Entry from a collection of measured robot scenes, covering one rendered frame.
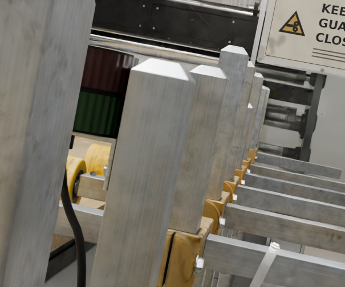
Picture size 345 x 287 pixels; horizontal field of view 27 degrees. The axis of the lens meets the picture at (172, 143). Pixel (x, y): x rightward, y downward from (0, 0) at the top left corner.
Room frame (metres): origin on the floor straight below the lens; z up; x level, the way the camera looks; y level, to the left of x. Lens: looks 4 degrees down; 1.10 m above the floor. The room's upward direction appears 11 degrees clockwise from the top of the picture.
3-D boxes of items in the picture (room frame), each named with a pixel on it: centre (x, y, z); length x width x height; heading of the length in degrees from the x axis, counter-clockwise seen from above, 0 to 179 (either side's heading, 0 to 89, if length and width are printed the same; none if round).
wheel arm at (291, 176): (1.69, -0.27, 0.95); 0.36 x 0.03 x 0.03; 82
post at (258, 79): (1.67, -0.16, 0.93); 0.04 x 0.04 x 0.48; 82
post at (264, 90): (2.16, -0.23, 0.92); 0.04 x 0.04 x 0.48; 82
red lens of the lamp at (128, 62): (0.43, 0.06, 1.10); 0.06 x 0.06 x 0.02
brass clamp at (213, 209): (0.94, -0.06, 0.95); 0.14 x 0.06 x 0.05; 172
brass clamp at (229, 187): (1.19, -0.09, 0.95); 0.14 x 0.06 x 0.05; 172
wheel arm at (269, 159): (2.19, -0.27, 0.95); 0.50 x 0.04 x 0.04; 82
